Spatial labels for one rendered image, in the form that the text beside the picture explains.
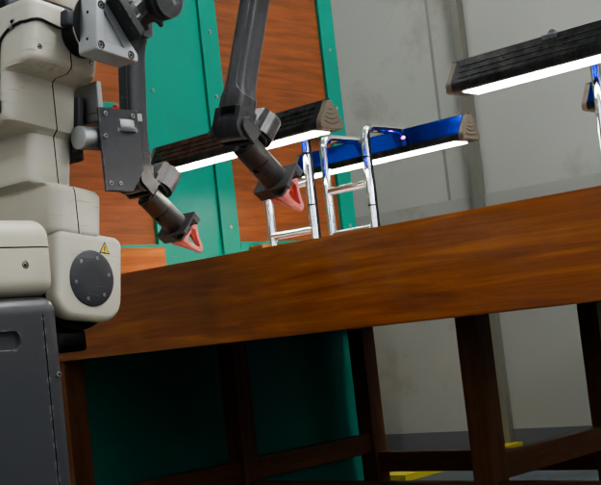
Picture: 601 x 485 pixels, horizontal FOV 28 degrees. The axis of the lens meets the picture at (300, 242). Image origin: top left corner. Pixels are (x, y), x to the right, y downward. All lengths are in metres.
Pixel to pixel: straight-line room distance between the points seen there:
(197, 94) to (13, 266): 1.76
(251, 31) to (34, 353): 0.92
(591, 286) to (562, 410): 3.20
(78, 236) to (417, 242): 0.62
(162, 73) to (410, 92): 2.23
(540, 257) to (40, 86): 0.96
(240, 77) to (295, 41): 1.50
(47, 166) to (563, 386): 3.30
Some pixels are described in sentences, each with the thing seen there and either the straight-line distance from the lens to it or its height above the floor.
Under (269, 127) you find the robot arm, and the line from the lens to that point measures 2.54.
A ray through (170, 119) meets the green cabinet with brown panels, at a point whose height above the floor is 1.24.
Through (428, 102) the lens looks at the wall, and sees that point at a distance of 5.51.
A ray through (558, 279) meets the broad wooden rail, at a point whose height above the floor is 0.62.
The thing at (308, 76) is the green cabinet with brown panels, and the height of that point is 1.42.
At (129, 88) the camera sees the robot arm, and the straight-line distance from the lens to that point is 2.84.
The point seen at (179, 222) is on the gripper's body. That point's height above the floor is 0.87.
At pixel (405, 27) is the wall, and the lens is 5.63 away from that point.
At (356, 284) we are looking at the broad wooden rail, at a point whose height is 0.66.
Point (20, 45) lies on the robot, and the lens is 2.24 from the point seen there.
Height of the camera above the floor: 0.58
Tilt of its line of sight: 4 degrees up
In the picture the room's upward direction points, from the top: 6 degrees counter-clockwise
